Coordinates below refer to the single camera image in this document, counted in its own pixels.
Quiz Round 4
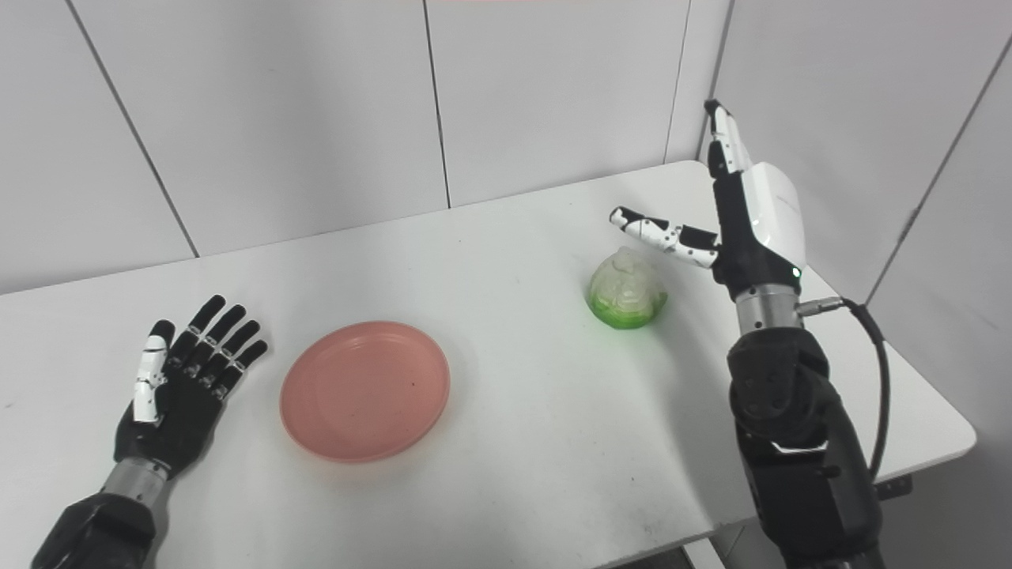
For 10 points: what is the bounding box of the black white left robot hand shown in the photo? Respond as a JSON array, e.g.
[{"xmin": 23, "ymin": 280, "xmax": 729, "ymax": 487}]
[{"xmin": 113, "ymin": 295, "xmax": 270, "ymax": 480}]

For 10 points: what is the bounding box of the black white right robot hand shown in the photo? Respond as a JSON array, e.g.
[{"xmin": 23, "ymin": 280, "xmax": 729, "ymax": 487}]
[{"xmin": 610, "ymin": 99, "xmax": 807, "ymax": 302}]

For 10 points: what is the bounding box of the green white toy cabbage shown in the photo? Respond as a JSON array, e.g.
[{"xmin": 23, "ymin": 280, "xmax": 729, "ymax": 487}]
[{"xmin": 586, "ymin": 247, "xmax": 670, "ymax": 330}]

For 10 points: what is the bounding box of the pink round plate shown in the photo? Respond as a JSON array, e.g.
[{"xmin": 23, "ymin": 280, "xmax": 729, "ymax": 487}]
[{"xmin": 279, "ymin": 320, "xmax": 451, "ymax": 464}]

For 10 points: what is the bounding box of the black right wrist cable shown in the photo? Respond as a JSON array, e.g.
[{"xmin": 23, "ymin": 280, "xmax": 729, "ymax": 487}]
[{"xmin": 797, "ymin": 296, "xmax": 892, "ymax": 483}]

